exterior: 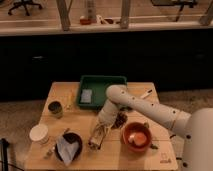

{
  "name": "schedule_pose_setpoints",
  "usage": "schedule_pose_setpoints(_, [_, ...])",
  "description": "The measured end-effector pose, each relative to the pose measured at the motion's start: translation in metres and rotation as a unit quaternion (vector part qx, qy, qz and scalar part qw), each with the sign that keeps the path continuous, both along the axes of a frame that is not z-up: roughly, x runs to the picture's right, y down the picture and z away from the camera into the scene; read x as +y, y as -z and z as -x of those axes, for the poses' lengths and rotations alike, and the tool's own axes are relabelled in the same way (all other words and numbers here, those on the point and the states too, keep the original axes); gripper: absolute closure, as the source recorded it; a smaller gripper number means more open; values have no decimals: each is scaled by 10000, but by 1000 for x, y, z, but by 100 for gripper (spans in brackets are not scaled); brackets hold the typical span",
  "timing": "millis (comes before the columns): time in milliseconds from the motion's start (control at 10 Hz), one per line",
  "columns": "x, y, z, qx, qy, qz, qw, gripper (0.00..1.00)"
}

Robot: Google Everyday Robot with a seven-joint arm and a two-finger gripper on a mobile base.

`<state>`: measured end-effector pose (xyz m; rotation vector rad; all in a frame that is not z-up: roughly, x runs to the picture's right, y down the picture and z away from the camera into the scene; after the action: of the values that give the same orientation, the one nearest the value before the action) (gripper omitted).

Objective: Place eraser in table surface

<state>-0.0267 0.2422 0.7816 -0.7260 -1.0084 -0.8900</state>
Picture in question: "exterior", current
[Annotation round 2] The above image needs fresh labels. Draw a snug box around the dark brown object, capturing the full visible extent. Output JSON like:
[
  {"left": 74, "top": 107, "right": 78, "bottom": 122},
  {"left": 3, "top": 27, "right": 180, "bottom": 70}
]
[{"left": 112, "top": 112, "right": 128, "bottom": 129}]

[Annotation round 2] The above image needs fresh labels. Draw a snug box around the small metal object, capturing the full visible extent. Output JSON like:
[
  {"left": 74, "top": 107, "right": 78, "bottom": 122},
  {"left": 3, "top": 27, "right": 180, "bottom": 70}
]
[{"left": 44, "top": 146, "right": 55, "bottom": 159}]

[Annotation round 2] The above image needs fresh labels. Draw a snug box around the red object on shelf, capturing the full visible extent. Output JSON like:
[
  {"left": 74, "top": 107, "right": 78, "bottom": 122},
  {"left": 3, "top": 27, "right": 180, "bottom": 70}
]
[{"left": 79, "top": 16, "right": 92, "bottom": 25}]

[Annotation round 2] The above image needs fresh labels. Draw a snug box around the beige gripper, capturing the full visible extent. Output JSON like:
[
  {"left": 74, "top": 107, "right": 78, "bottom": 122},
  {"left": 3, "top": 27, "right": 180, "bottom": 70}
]
[{"left": 88, "top": 124, "right": 109, "bottom": 149}]

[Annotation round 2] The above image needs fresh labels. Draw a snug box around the grey eraser block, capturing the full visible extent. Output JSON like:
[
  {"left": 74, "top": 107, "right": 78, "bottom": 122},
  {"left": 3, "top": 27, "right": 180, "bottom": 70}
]
[{"left": 80, "top": 89, "right": 92, "bottom": 103}]

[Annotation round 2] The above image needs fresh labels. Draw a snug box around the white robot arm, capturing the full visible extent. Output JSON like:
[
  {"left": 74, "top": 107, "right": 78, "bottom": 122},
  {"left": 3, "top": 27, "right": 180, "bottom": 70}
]
[{"left": 89, "top": 85, "right": 213, "bottom": 171}]

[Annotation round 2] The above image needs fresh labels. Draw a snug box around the green plastic tray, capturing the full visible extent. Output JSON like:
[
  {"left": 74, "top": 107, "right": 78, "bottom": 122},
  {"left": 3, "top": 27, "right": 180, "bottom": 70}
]
[{"left": 76, "top": 75, "right": 127, "bottom": 110}]

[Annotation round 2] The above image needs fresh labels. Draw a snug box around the black office chair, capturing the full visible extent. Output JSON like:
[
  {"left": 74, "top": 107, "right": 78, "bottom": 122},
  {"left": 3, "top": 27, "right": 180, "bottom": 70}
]
[{"left": 8, "top": 0, "right": 43, "bottom": 16}]

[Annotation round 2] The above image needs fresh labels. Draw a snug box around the grey crumpled cloth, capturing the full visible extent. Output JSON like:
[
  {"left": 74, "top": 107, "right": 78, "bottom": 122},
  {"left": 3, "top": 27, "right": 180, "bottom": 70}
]
[{"left": 56, "top": 136, "right": 79, "bottom": 166}]

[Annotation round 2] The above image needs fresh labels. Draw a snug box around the dark green cup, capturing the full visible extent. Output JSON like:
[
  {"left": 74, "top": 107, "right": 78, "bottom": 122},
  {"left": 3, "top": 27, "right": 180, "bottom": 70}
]
[{"left": 48, "top": 101, "right": 63, "bottom": 118}]

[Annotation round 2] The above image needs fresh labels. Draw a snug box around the orange and white food item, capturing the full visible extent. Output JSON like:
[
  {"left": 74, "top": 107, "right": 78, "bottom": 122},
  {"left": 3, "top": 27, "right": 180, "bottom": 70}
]
[{"left": 128, "top": 133, "right": 147, "bottom": 146}]

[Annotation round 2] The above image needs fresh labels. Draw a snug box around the orange bowl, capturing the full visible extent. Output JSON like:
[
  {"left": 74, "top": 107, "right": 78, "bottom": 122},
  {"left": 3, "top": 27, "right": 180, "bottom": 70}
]
[{"left": 121, "top": 122, "right": 152, "bottom": 153}]

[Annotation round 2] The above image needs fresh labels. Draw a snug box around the white paper cup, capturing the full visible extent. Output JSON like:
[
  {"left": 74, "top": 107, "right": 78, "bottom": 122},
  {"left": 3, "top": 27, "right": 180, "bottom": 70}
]
[{"left": 29, "top": 124, "right": 49, "bottom": 144}]

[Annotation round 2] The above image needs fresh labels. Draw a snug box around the dark bowl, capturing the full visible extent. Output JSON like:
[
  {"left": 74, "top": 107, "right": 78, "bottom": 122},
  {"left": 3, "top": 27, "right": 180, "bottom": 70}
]
[{"left": 55, "top": 132, "right": 82, "bottom": 165}]

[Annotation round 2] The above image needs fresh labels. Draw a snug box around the white marker pen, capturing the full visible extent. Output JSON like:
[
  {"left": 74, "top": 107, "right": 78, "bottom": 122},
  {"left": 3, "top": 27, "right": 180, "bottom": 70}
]
[{"left": 140, "top": 89, "right": 152, "bottom": 99}]

